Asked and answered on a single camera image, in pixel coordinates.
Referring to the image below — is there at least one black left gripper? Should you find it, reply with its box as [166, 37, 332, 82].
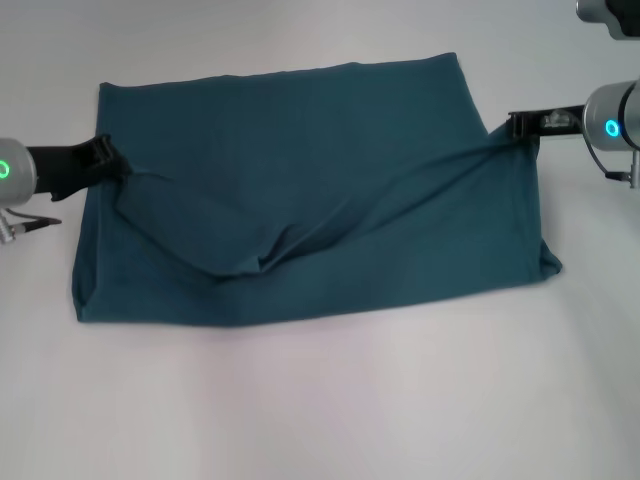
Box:
[24, 133, 133, 204]

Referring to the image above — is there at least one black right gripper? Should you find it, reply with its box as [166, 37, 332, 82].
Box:
[507, 103, 589, 141]

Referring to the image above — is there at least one teal t-shirt with pink print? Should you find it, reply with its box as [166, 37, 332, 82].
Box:
[69, 49, 566, 331]

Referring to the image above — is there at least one left arm cable with metal plug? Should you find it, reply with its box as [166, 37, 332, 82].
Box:
[0, 208, 64, 247]

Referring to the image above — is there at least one arm cable with metal plug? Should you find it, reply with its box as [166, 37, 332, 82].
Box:
[0, 208, 64, 247]
[585, 142, 640, 190]

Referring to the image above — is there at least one right arm cable with metal plug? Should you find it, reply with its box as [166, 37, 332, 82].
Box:
[585, 142, 640, 190]

